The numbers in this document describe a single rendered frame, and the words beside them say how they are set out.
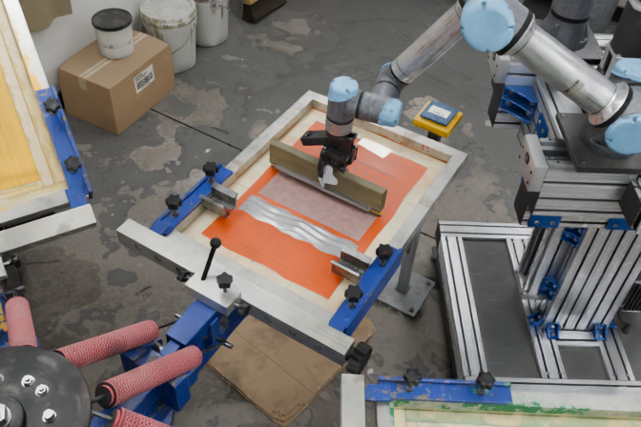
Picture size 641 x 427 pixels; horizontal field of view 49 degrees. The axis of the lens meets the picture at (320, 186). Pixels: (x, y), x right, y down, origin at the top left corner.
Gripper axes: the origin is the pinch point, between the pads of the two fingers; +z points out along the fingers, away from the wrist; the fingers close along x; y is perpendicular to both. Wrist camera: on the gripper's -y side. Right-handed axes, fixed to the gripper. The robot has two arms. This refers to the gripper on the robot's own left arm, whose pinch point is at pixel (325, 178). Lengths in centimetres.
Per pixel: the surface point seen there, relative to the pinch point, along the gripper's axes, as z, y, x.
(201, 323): -4, 3, -62
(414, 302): 98, 25, 49
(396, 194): 4.1, 19.0, 10.1
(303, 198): 4.8, -3.1, -6.6
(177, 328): -4, -1, -66
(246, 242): 5.0, -7.1, -29.8
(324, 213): 4.6, 5.3, -8.5
